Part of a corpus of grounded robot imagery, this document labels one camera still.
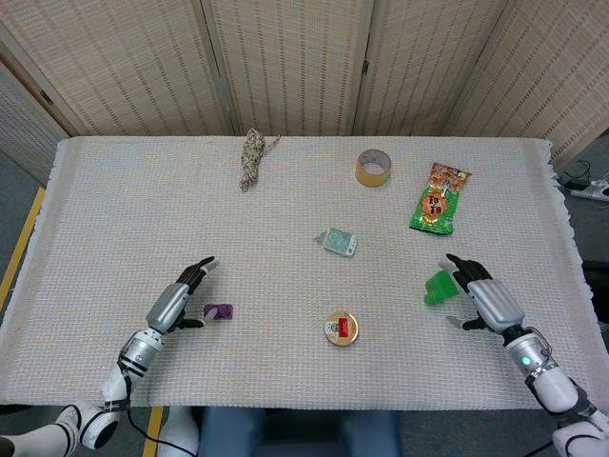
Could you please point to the green orange snack bag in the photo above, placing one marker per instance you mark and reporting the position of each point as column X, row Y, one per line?
column 435, row 209

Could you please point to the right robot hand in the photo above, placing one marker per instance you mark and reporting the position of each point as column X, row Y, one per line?
column 495, row 302

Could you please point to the round gold tin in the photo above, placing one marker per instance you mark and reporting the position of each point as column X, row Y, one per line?
column 341, row 328

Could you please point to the purple toy piece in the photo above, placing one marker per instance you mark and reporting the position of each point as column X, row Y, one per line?
column 221, row 311

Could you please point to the white woven table cloth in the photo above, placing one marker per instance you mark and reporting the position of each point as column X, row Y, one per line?
column 119, row 214

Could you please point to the green white tissue pack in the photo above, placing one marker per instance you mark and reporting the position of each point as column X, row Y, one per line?
column 340, row 240

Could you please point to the yellow tape roll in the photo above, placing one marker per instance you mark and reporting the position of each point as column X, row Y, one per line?
column 367, row 180

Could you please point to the green toy piece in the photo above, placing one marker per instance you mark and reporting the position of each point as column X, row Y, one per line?
column 440, row 288

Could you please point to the white robot body shell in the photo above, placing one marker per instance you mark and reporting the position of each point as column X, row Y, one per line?
column 181, row 433

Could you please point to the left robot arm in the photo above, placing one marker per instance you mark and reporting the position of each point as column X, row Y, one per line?
column 133, row 362

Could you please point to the beige woven folding screen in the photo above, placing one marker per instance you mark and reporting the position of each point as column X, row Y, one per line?
column 295, row 62

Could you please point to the blue robot base cover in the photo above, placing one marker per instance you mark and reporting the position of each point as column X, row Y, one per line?
column 295, row 433

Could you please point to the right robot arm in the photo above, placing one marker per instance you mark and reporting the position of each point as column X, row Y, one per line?
column 547, row 381

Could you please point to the white power strip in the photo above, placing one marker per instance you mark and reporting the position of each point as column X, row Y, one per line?
column 590, row 192

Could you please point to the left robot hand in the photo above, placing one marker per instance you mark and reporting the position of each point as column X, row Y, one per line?
column 169, row 304

